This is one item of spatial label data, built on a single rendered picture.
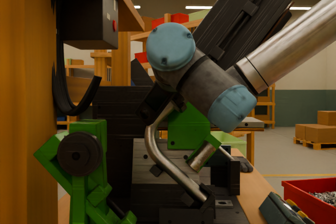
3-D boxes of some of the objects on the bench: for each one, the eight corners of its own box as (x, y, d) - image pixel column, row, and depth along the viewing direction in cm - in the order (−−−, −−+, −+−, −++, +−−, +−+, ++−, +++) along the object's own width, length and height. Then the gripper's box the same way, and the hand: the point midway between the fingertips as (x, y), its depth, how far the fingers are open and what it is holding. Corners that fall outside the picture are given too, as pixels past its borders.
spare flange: (213, 207, 81) (213, 204, 81) (211, 202, 85) (211, 199, 85) (233, 208, 81) (233, 205, 81) (230, 202, 85) (230, 200, 85)
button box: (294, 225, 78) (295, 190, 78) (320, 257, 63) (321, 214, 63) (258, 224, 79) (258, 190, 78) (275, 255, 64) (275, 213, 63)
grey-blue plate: (230, 185, 100) (230, 144, 100) (230, 187, 98) (231, 145, 98) (202, 184, 101) (202, 144, 100) (202, 186, 99) (202, 145, 98)
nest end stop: (201, 209, 75) (213, 194, 75) (202, 213, 69) (215, 197, 69) (197, 206, 75) (210, 191, 75) (198, 210, 69) (211, 193, 70)
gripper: (211, 75, 57) (204, 100, 78) (173, 40, 60) (176, 73, 80) (180, 105, 56) (182, 122, 77) (142, 68, 59) (154, 94, 79)
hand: (171, 103), depth 77 cm, fingers closed on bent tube, 3 cm apart
